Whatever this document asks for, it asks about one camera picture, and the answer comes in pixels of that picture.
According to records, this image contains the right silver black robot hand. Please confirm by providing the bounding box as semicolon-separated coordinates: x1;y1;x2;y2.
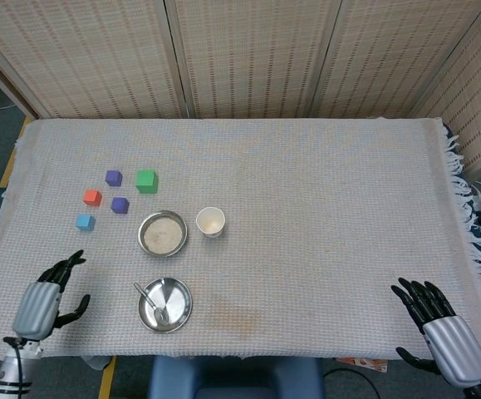
390;277;481;390

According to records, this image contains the blue chair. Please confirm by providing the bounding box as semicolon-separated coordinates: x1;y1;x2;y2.
148;356;325;399

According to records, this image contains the green cube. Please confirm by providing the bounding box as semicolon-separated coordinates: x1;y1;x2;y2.
135;169;159;195

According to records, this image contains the steel bowl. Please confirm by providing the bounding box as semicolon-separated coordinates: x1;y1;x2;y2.
137;209;189;258

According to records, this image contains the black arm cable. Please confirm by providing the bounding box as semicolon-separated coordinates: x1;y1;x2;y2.
2;335;30;395

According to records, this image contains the white woven tablecloth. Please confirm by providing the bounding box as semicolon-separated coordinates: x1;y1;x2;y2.
0;116;481;361

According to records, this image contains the woven folding screen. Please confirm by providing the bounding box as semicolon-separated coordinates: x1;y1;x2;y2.
0;0;481;180

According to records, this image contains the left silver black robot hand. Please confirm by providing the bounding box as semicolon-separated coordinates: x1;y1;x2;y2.
12;249;91;342

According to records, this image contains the steel plate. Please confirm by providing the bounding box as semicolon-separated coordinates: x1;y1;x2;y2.
138;277;194;334

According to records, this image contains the metal spoon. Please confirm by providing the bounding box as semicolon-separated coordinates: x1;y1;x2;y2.
134;282;169;324

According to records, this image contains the white paper cup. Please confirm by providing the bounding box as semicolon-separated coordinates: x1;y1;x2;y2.
195;206;227;239

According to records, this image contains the white powder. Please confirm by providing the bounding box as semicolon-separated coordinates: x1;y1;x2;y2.
144;217;182;252

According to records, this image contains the orange white package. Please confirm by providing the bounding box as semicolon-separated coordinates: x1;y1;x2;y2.
335;357;389;373

